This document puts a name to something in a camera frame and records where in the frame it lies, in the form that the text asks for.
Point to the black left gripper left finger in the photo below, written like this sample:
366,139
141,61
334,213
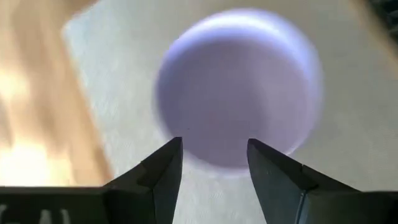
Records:
155,186

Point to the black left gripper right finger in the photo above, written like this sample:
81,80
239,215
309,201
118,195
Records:
280,189

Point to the grey striped woven placemat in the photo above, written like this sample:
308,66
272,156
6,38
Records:
124,93

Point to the round purple plate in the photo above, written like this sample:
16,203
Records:
236,93

